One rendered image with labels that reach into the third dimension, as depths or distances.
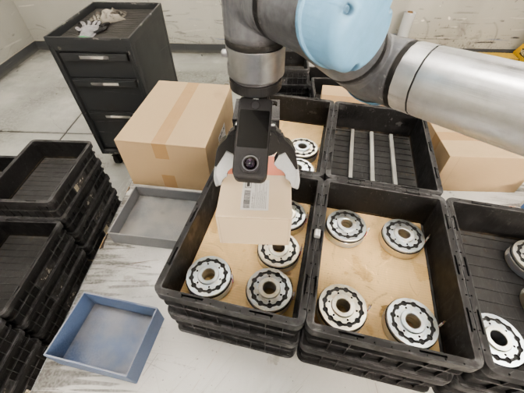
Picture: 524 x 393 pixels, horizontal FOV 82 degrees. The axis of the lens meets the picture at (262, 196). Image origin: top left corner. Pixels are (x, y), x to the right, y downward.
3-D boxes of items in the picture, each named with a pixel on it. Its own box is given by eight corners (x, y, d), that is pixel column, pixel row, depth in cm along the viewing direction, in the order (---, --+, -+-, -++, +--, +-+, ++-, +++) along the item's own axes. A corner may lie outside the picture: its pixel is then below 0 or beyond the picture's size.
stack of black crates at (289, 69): (301, 106, 249) (307, 51, 216) (302, 128, 229) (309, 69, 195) (253, 105, 250) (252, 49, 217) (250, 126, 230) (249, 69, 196)
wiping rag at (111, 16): (119, 26, 173) (117, 19, 171) (82, 25, 174) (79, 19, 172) (135, 10, 193) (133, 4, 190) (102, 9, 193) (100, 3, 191)
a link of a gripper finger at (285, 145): (305, 160, 49) (277, 121, 44) (306, 166, 48) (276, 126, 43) (281, 171, 51) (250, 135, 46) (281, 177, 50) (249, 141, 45)
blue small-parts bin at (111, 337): (58, 363, 70) (42, 355, 65) (95, 302, 80) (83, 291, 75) (136, 384, 68) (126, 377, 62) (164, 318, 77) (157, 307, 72)
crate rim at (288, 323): (302, 333, 55) (304, 328, 53) (154, 297, 60) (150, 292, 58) (323, 183, 81) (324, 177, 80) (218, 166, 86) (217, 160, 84)
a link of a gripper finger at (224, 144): (232, 168, 52) (260, 135, 46) (231, 175, 50) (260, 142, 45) (208, 156, 50) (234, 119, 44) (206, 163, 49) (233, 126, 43)
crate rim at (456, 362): (479, 375, 51) (486, 372, 49) (302, 333, 55) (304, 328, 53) (440, 202, 77) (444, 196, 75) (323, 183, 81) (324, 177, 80)
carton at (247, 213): (288, 245, 52) (292, 218, 46) (220, 242, 52) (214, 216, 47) (288, 180, 63) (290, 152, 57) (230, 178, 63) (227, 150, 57)
